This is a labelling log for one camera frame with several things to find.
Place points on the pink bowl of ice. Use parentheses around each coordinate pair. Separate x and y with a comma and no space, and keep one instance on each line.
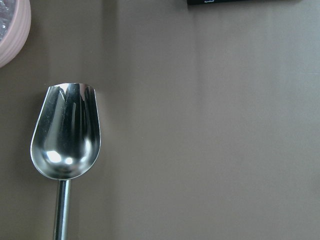
(15,23)

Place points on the steel ice scoop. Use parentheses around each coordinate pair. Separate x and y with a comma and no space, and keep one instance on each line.
(66,142)

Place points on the black box on table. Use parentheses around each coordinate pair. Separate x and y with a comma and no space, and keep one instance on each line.
(214,2)

